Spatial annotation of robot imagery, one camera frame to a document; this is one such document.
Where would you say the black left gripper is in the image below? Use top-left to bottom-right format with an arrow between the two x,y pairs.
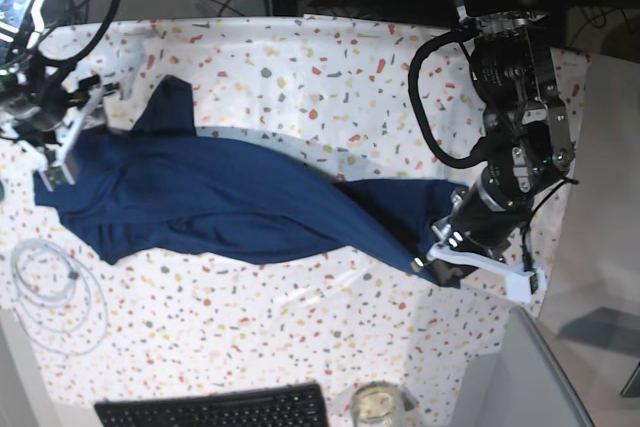
431,181 -> 533,262

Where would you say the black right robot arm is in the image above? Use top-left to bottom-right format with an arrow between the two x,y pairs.
1,0 -> 121,147

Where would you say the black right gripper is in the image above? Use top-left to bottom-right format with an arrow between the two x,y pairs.
1,74 -> 100,144

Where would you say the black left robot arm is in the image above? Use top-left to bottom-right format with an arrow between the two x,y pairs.
408,0 -> 575,259

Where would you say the black computer keyboard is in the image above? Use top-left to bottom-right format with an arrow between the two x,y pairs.
94,383 -> 329,427

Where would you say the coiled white cable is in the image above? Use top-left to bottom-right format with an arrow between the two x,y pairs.
9,239 -> 109,357

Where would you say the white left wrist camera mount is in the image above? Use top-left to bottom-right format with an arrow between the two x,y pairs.
411,242 -> 548,303

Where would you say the dark blue t-shirt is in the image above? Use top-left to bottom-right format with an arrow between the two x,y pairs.
33,76 -> 456,287

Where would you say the clear glass jar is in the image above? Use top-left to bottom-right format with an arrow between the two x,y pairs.
350,382 -> 405,427

